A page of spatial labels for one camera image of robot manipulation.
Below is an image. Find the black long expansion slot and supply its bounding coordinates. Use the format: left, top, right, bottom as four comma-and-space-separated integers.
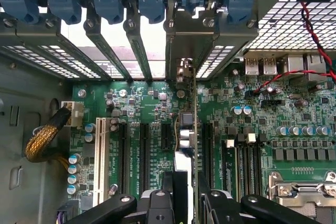
117, 122, 131, 196
202, 122, 215, 187
138, 123, 152, 192

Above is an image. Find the white latch RAM slot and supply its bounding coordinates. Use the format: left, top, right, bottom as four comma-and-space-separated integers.
222, 138, 239, 204
245, 132, 257, 196

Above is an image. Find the black short expansion slot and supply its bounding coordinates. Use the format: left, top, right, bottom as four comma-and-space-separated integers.
160, 123, 173, 151

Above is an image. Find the white expansion slot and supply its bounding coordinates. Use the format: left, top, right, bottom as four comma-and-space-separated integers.
92, 117, 110, 208

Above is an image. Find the black latch RAM slot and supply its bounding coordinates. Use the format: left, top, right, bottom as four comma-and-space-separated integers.
237, 133, 247, 196
256, 133, 268, 196

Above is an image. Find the metal CPU socket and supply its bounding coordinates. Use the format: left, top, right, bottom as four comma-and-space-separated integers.
266, 170, 336, 220

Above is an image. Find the green motherboard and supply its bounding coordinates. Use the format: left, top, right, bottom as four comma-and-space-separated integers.
67, 56, 336, 224

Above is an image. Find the perforated metal slot cover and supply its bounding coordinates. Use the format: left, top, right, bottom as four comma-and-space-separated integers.
195, 44, 236, 81
0, 45, 81, 79
36, 45, 102, 80

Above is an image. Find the grey metal PC case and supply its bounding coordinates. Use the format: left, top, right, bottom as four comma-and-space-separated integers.
0, 0, 336, 224

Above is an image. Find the braided yellow power cable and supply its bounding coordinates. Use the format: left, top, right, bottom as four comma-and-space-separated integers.
23, 100, 85, 164

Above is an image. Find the red black twisted wire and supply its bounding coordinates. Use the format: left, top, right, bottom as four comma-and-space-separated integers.
251, 0, 336, 96

